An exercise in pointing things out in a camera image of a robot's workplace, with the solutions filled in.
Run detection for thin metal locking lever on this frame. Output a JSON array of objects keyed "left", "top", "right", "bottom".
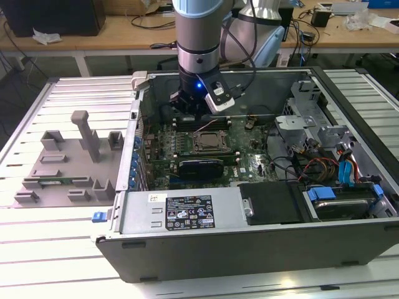
[{"left": 193, "top": 119, "right": 219, "bottom": 134}]

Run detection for red yellow power wires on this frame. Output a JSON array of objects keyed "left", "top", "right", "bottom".
[{"left": 297, "top": 157, "right": 342, "bottom": 184}]

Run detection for metal socket cover frame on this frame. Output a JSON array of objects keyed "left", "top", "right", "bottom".
[{"left": 193, "top": 131, "right": 228, "bottom": 154}]

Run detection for black and grey PC case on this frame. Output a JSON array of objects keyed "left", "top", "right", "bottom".
[{"left": 90, "top": 65, "right": 399, "bottom": 284}]

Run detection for black monitor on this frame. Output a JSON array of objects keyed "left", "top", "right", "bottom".
[{"left": 1, "top": 0, "right": 106, "bottom": 38}]

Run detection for blue flat data wire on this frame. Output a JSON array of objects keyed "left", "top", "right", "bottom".
[{"left": 339, "top": 157, "right": 356, "bottom": 187}]

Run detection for clear plastic bag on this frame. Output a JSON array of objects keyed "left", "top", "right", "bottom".
[{"left": 344, "top": 8, "right": 374, "bottom": 32}]

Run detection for silver CPU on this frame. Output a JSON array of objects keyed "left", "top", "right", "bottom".
[{"left": 199, "top": 135, "right": 223, "bottom": 150}]

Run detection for grey parts rack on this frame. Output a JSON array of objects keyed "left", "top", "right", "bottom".
[{"left": 12, "top": 109, "right": 126, "bottom": 209}]

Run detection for black plastic shroud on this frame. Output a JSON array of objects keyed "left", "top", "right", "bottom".
[{"left": 238, "top": 182, "right": 305, "bottom": 225}]

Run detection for silver hard disk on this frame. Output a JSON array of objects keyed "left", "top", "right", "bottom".
[{"left": 313, "top": 197, "right": 370, "bottom": 221}]

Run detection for green motherboard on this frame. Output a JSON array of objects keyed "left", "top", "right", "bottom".
[{"left": 138, "top": 116, "right": 281, "bottom": 191}]

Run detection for white crumpled paper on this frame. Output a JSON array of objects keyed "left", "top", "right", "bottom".
[{"left": 32, "top": 27, "right": 62, "bottom": 45}]

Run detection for small black cube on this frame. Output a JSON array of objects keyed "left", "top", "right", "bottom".
[{"left": 310, "top": 8, "right": 332, "bottom": 28}]

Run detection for blue box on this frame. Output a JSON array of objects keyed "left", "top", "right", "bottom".
[{"left": 367, "top": 0, "right": 399, "bottom": 9}]

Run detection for black box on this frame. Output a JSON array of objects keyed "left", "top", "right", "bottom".
[{"left": 279, "top": 6, "right": 296, "bottom": 43}]

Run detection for silver power supply unit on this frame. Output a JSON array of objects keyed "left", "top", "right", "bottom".
[{"left": 114, "top": 190, "right": 254, "bottom": 238}]

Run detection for light wooden desk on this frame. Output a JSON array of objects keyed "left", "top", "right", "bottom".
[{"left": 0, "top": 4, "right": 399, "bottom": 78}]

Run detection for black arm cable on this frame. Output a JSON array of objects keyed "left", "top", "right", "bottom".
[{"left": 219, "top": 18, "right": 257, "bottom": 96}]

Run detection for silver metal drive cage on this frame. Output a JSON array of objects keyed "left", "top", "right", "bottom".
[{"left": 276, "top": 80, "right": 356, "bottom": 156}]

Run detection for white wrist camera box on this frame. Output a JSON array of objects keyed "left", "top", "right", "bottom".
[{"left": 204, "top": 80, "right": 236, "bottom": 113}]

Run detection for blue disk carrier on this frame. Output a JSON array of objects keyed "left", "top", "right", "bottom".
[{"left": 306, "top": 184, "right": 383, "bottom": 219}]

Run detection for black graphics card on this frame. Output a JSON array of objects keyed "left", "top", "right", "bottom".
[{"left": 178, "top": 158, "right": 226, "bottom": 181}]

